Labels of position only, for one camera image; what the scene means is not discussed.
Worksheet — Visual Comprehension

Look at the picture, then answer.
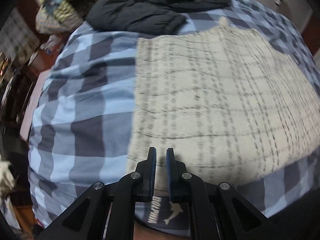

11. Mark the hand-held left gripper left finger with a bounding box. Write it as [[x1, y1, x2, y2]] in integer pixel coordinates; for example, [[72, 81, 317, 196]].
[[42, 147, 157, 240]]

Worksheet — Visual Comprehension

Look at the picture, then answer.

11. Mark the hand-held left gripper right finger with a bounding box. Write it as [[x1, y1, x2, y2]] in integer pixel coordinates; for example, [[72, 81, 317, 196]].
[[166, 147, 279, 240]]

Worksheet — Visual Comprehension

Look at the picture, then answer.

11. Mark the cream plaid coat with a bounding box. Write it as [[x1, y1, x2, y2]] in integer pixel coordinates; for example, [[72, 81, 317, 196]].
[[126, 17, 320, 190]]

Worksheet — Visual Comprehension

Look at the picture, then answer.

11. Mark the pile of mixed clothes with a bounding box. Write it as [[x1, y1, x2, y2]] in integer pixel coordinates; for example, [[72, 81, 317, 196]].
[[35, 0, 100, 34]]

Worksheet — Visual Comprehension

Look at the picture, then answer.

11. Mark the blue checkered blanket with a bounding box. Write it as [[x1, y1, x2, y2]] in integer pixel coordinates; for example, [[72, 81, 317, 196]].
[[27, 0, 320, 232]]

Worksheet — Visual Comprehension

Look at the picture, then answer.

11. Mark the pink floor mat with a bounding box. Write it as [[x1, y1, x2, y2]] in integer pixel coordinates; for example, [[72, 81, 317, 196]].
[[20, 85, 47, 140]]

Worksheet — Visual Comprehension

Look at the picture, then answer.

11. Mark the pale crumpled cloth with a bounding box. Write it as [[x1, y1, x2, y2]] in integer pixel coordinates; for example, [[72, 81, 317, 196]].
[[0, 160, 15, 200]]

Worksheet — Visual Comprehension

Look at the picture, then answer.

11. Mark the white plastic bag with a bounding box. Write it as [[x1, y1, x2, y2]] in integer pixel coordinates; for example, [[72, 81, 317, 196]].
[[41, 35, 63, 54]]

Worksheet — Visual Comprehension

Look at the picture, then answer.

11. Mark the black puffer jacket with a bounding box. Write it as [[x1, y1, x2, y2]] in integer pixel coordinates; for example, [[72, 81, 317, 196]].
[[86, 0, 232, 34]]

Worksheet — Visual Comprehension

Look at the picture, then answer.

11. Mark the checkered curtain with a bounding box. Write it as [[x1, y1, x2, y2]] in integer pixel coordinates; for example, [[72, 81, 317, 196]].
[[0, 10, 40, 60]]

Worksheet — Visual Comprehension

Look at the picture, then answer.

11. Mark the brown door beside slatted panel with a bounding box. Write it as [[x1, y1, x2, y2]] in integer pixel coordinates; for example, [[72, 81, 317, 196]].
[[299, 22, 318, 55]]

